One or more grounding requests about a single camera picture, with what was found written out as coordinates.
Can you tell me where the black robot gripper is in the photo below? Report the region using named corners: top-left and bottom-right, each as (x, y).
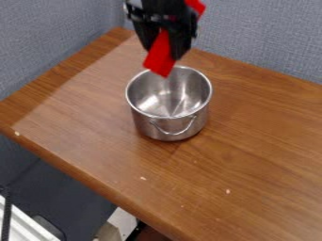
top-left (124, 0), bottom-right (197, 60)

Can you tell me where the red rectangular block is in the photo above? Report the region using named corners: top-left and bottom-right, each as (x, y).
top-left (142, 0), bottom-right (205, 77)

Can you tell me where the stainless steel pot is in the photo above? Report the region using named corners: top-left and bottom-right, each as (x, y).
top-left (124, 66), bottom-right (213, 141)

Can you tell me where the black metal chair frame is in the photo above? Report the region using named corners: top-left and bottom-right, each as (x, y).
top-left (0, 185), bottom-right (11, 241)

